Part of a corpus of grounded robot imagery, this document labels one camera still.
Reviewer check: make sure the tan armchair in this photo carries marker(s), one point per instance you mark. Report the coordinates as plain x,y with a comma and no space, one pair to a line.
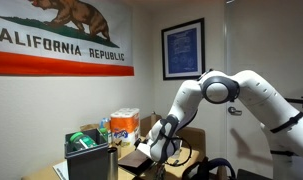
194,136

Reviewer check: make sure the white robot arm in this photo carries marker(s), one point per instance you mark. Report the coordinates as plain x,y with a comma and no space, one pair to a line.
281,123

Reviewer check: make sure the blue spray bottle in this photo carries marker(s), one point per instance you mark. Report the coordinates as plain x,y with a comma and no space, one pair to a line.
105,128

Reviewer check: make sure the green lid container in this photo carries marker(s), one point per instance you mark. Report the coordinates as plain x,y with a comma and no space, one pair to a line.
81,141

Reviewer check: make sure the paper towel pack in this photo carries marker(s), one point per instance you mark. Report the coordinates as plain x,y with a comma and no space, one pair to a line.
125,125

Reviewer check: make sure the California Republic flag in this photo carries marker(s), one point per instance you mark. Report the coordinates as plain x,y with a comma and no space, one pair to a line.
66,38

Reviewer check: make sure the dark grey plastic bin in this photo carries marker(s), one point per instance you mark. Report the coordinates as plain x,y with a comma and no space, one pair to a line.
87,164

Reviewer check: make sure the framed blue print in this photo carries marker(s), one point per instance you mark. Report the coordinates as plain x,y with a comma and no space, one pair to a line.
183,50

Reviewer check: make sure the black backpack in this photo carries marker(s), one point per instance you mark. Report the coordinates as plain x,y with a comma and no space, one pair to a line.
200,170

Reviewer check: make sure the white paper sheets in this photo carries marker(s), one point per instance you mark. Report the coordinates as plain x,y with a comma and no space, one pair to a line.
61,169

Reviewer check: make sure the door lever handle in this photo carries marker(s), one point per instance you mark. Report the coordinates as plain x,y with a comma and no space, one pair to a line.
233,111

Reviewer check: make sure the wooden paper towel holder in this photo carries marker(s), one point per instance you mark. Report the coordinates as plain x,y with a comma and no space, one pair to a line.
153,116

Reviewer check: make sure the stainless steel tumbler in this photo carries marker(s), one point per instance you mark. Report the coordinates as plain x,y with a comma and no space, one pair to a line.
113,164

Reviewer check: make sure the dark grey laptop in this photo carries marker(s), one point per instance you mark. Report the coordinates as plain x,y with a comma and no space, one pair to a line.
135,162

